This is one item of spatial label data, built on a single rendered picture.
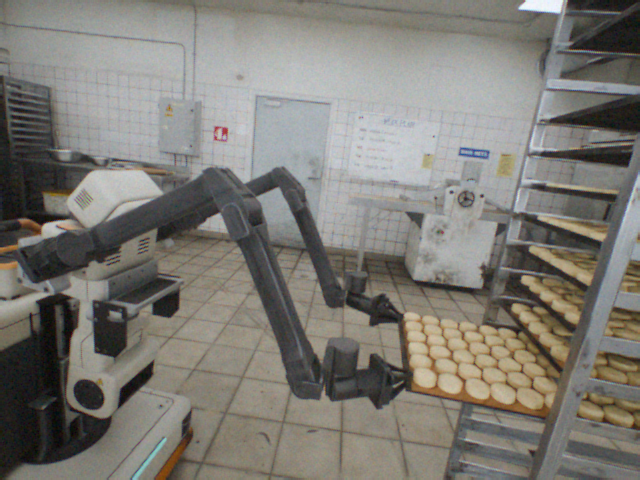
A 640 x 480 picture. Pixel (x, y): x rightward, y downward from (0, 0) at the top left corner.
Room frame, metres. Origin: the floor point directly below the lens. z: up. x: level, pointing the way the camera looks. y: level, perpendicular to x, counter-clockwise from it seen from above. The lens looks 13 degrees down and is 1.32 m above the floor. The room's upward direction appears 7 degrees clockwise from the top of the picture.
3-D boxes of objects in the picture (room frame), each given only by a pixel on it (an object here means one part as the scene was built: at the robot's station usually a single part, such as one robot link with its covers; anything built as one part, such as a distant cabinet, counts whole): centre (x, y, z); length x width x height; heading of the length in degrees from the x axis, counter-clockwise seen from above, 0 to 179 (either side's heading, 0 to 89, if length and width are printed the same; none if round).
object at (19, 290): (1.02, 0.93, 0.87); 0.23 x 0.15 x 0.11; 172
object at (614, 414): (0.63, -0.67, 0.87); 0.05 x 0.05 x 0.02
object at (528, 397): (0.66, -0.50, 0.87); 0.05 x 0.05 x 0.02
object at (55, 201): (4.51, 3.43, 0.36); 0.47 x 0.39 x 0.26; 176
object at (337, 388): (0.63, -0.08, 0.87); 0.07 x 0.06 x 0.07; 112
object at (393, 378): (0.68, -0.21, 0.86); 0.09 x 0.07 x 0.07; 112
